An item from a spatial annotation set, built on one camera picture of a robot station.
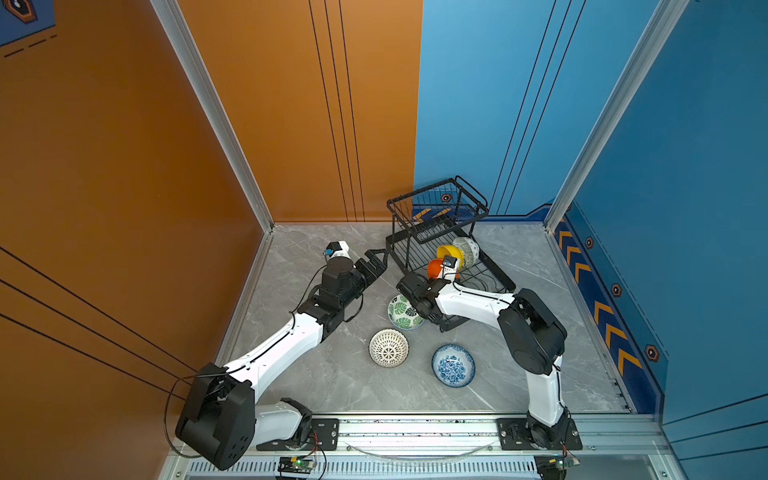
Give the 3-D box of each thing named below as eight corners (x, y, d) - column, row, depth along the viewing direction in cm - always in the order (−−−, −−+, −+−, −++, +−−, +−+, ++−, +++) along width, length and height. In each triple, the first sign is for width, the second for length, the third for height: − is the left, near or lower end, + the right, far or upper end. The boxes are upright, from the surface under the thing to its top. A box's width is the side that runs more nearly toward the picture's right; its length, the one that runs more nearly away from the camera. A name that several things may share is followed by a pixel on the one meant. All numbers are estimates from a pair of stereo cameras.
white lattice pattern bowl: (368, 368, 86) (367, 362, 82) (370, 335, 92) (369, 328, 88) (409, 368, 86) (409, 362, 82) (408, 335, 92) (408, 328, 88)
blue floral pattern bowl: (433, 388, 82) (435, 383, 79) (430, 350, 89) (432, 344, 85) (475, 388, 82) (478, 383, 79) (468, 350, 89) (471, 344, 85)
